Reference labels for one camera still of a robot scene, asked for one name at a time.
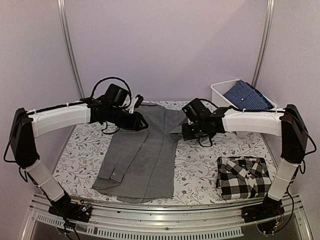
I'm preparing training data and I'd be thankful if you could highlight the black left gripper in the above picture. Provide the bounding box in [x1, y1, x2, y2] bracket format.
[108, 106, 149, 132]

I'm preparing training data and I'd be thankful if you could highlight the grey long sleeve shirt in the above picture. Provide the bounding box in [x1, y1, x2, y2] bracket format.
[92, 104, 187, 204]

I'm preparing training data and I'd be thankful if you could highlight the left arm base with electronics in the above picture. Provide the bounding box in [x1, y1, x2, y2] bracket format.
[48, 194, 92, 223]

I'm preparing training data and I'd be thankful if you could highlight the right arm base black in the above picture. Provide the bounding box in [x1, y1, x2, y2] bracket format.
[241, 193, 295, 236]

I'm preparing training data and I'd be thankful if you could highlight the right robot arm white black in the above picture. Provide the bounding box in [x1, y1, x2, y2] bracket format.
[182, 98, 311, 218]

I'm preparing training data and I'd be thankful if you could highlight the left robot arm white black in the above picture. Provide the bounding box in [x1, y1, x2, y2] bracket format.
[3, 83, 148, 217]

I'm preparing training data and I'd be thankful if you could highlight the white plastic bin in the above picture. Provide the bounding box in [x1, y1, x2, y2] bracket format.
[209, 79, 278, 137]

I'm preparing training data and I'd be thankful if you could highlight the blue checked shirt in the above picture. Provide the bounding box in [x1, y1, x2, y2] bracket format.
[223, 80, 274, 110]

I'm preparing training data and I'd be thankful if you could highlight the black white plaid folded shirt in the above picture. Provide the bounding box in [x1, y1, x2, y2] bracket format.
[216, 156, 272, 201]

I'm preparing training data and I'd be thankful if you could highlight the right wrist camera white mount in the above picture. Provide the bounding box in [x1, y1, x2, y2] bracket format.
[182, 98, 211, 125]

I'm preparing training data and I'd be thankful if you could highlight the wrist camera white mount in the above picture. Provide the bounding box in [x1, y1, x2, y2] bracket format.
[127, 94, 144, 114]
[182, 98, 211, 125]

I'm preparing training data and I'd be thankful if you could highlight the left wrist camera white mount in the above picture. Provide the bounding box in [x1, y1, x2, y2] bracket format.
[127, 94, 144, 114]

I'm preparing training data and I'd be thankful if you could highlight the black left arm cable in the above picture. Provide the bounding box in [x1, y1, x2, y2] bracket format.
[89, 76, 133, 136]

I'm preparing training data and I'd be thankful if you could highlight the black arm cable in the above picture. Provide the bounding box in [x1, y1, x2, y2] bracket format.
[197, 98, 317, 226]
[89, 76, 133, 136]

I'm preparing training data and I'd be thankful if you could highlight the aluminium front rail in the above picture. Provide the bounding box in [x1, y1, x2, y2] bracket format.
[20, 193, 316, 240]

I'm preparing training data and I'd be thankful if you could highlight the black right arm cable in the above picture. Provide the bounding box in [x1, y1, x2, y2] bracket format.
[197, 98, 317, 226]

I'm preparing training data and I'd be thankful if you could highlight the right aluminium frame post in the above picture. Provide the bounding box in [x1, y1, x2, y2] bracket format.
[252, 0, 275, 87]

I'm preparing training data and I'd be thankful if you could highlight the aluminium frame post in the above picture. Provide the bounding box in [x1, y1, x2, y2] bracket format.
[56, 0, 85, 99]
[252, 0, 275, 87]

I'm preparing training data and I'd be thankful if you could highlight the left aluminium frame post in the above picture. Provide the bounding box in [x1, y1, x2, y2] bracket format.
[56, 0, 85, 99]

